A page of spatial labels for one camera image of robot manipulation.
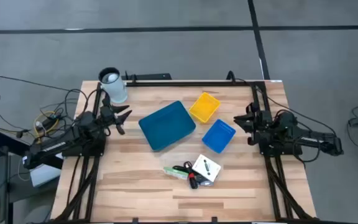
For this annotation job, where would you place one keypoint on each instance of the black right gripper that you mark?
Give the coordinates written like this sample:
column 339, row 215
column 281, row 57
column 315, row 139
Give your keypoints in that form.
column 261, row 123

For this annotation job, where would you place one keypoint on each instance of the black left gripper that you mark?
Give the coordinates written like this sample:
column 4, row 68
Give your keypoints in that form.
column 106, row 113

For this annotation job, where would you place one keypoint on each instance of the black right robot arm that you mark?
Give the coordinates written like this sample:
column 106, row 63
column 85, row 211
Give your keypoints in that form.
column 309, row 140

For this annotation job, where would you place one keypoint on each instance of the white box under arm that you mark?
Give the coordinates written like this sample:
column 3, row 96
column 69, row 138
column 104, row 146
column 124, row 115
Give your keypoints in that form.
column 43, row 175

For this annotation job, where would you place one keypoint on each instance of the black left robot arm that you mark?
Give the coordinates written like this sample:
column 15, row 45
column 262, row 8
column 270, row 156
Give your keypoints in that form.
column 54, row 146

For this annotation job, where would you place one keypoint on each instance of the small yellow plastic bin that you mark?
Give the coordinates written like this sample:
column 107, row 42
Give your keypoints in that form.
column 204, row 107

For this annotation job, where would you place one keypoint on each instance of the large teal plastic bin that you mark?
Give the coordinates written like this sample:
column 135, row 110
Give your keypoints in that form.
column 166, row 126

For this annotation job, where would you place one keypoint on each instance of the white cylindrical appliance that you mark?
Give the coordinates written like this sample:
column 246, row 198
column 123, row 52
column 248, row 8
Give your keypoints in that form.
column 117, row 90

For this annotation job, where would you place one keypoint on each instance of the small blue plastic basket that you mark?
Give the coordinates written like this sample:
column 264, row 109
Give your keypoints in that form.
column 218, row 136

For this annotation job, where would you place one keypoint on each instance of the black bar device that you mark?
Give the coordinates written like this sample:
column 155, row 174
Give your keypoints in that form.
column 151, row 76

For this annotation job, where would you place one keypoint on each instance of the black aluminium table frame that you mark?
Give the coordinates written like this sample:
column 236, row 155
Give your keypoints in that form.
column 197, row 83

